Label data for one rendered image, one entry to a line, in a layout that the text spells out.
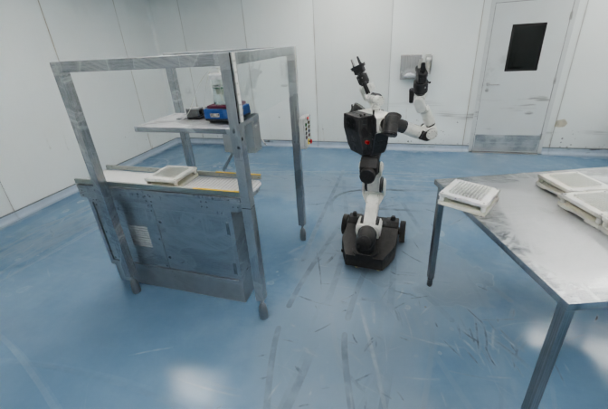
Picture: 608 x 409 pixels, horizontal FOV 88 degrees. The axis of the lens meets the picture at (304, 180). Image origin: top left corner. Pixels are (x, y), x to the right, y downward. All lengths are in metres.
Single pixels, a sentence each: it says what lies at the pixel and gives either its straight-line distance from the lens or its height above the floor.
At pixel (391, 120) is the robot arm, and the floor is 1.24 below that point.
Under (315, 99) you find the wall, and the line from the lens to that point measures 5.58.
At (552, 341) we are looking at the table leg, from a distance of 1.66.
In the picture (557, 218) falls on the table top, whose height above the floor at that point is 0.87.
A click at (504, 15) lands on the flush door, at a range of 5.49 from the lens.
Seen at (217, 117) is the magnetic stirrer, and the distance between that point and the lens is 1.91.
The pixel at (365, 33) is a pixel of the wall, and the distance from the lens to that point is 5.36.
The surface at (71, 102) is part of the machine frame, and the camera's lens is 2.41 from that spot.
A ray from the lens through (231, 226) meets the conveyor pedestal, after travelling 2.15.
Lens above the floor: 1.75
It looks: 24 degrees down
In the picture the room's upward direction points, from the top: 4 degrees counter-clockwise
